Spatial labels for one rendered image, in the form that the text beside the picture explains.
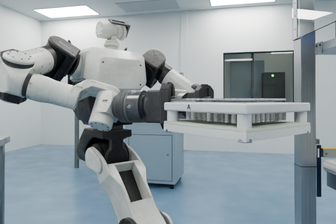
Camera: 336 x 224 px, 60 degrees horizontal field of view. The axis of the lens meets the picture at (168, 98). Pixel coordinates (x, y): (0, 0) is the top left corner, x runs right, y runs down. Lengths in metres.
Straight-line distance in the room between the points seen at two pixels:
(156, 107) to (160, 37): 5.61
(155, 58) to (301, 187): 0.79
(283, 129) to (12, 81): 0.66
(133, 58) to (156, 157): 2.37
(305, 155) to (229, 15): 5.16
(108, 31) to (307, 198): 1.01
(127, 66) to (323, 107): 5.32
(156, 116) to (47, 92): 0.29
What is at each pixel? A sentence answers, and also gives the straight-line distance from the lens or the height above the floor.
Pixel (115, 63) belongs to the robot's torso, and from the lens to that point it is 1.12.
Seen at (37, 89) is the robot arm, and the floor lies 1.05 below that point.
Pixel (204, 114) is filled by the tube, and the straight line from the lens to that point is 0.67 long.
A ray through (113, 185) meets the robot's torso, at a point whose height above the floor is 0.72.
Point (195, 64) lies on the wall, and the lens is 6.09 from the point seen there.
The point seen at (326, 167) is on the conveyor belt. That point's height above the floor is 0.77.
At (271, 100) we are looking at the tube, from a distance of 0.69.
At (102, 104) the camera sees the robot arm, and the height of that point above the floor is 1.01.
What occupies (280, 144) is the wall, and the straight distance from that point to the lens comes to 6.10.
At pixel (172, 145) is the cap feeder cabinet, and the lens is 3.38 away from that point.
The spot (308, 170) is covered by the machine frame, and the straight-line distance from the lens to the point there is 1.28.
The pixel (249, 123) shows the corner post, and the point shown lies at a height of 0.98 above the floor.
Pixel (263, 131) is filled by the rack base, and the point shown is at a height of 0.96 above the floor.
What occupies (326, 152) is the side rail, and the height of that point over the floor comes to 0.82.
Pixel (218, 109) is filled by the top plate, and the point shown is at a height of 1.00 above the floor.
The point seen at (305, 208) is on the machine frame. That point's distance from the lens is 1.32.
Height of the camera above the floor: 1.02
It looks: 1 degrees up
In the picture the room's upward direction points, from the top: straight up
